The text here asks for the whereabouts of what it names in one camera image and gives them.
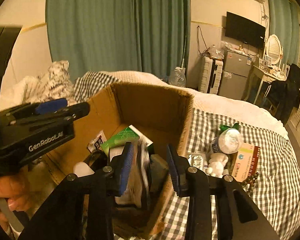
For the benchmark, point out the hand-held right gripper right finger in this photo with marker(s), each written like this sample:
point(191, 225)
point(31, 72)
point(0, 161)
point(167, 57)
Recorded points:
point(175, 173)

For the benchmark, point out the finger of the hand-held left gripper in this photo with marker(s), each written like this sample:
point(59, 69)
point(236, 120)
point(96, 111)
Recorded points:
point(77, 110)
point(50, 106)

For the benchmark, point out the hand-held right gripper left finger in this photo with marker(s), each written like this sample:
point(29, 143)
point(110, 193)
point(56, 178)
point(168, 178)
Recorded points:
point(126, 170)

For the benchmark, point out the green medicine box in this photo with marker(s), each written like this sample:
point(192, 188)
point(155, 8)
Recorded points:
point(120, 137)

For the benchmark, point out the large white plastic bottle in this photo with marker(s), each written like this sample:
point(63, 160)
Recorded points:
point(82, 168)

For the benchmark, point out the brown cardboard box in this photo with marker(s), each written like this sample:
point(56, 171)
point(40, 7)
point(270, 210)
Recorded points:
point(145, 105)

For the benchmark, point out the person's left hand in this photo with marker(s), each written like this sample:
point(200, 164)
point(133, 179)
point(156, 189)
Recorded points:
point(2, 187)

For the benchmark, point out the black and white printed pillow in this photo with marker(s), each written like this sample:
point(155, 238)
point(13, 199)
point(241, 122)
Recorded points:
point(55, 80)

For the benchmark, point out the small printed card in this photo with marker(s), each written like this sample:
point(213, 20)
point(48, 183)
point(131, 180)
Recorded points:
point(98, 141)

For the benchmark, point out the white bear figurine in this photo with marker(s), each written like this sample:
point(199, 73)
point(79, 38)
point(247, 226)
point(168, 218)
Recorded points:
point(217, 161)

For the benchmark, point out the green foil wrapper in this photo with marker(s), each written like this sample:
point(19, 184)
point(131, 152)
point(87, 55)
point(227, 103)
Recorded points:
point(226, 127)

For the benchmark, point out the cream and red medicine box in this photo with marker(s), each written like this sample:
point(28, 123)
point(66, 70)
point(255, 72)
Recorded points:
point(246, 162)

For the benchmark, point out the wide green curtain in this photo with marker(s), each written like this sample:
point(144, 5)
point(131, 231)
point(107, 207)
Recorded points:
point(102, 30)

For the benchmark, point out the large clear water bottle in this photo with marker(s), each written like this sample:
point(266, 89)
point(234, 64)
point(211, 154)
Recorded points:
point(177, 77)

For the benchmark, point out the grey checkered blanket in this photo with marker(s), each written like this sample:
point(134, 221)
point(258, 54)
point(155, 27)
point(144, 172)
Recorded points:
point(272, 155)

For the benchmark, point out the white suitcase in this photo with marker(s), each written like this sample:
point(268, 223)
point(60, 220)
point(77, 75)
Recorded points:
point(210, 75)

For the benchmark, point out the grey fridge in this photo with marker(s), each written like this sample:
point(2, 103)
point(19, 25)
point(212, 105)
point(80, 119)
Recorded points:
point(235, 72)

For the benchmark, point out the white vanity table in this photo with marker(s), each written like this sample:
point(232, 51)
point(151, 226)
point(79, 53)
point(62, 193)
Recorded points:
point(257, 72)

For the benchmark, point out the chair with black jacket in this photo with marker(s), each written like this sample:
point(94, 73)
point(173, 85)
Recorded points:
point(287, 92)

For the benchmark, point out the oval vanity mirror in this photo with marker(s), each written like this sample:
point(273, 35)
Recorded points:
point(273, 47)

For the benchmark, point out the narrow green curtain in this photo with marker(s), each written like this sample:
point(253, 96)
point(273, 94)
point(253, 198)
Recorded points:
point(277, 17)

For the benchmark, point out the black wall television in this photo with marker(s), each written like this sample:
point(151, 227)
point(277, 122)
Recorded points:
point(245, 30)

